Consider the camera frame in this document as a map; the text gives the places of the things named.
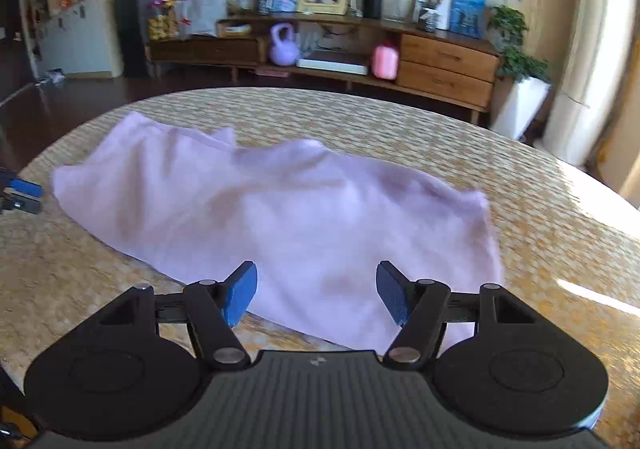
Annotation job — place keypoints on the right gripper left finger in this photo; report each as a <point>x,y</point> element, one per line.
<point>213,309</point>

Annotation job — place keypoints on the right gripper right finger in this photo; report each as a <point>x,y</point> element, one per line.
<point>419,308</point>

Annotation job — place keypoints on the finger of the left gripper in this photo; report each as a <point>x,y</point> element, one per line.
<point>10,180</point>
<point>11,202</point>

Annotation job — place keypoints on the lilac sweatshirt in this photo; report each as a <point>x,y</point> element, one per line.
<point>316,223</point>

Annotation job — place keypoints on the gold lace tablecloth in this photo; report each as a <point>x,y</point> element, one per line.
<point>569,245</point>

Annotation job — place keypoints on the jar of yellow snacks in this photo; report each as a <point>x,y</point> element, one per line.
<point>162,20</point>

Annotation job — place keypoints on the long wooden TV cabinet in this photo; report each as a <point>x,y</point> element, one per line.
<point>436,65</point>

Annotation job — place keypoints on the pink small case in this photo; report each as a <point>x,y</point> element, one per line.
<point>385,62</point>

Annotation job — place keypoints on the tall potted green plant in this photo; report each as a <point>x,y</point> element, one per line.
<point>531,37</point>

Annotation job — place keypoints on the white flat box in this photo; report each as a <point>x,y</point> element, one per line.
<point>335,62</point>

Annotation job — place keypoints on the white gift bag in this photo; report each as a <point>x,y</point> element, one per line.
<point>199,17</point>

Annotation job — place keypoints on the purple kettlebell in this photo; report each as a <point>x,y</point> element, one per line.
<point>284,51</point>

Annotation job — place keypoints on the blue painting canvas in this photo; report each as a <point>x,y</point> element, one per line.
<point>466,17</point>

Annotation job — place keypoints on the black cylindrical speaker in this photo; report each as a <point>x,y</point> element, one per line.
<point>372,9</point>

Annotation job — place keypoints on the white standing air conditioner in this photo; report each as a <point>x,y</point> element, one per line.
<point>601,39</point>

